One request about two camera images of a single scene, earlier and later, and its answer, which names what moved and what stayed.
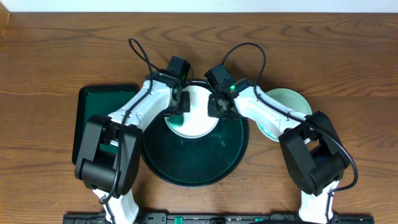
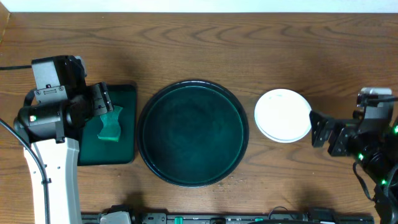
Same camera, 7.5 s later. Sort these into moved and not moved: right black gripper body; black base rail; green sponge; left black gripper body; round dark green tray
Moved: green sponge; left black gripper body; right black gripper body
Not moved: round dark green tray; black base rail
